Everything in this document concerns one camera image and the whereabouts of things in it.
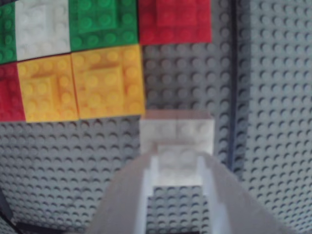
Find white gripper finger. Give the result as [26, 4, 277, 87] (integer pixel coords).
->
[85, 152, 157, 234]
[197, 155, 293, 234]

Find red lego cube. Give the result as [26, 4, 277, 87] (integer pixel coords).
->
[0, 62, 26, 122]
[137, 0, 212, 46]

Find green lego cube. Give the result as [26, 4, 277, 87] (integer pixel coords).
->
[0, 2, 18, 65]
[68, 0, 139, 52]

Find white lego cube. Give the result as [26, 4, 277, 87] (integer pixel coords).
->
[14, 0, 72, 61]
[139, 109, 215, 188]

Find gray lego baseplate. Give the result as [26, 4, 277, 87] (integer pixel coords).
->
[0, 0, 312, 234]

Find yellow lego cube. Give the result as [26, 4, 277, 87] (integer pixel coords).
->
[17, 54, 79, 122]
[70, 45, 146, 120]

